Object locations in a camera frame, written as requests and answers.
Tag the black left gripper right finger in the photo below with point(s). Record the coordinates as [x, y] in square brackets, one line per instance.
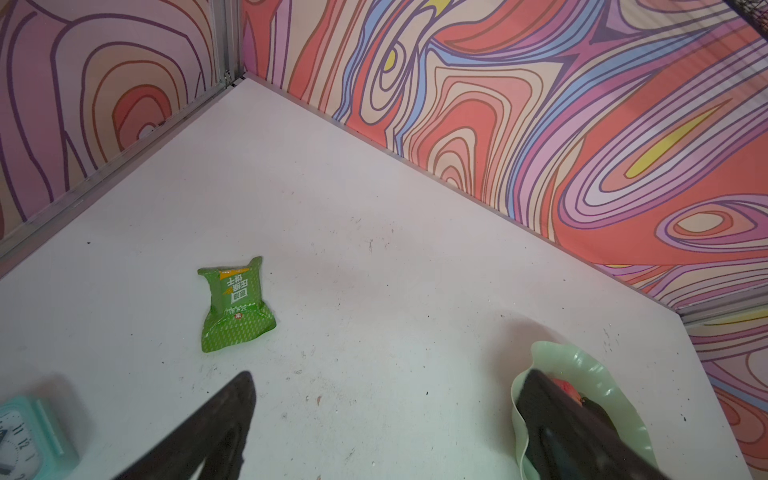
[566, 441]

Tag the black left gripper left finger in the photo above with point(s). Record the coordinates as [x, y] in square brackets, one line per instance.
[209, 444]

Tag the dark fake avocado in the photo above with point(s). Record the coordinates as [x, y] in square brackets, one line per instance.
[599, 412]

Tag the red fake apple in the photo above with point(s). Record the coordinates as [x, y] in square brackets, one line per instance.
[568, 389]

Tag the green wavy fruit bowl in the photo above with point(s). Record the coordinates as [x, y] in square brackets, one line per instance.
[591, 379]

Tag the green snack packet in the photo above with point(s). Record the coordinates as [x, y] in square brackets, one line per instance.
[238, 313]

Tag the small teal alarm clock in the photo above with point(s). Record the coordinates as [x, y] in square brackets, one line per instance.
[33, 443]

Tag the black wire basket back wall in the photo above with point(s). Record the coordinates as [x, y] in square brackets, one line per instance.
[754, 12]

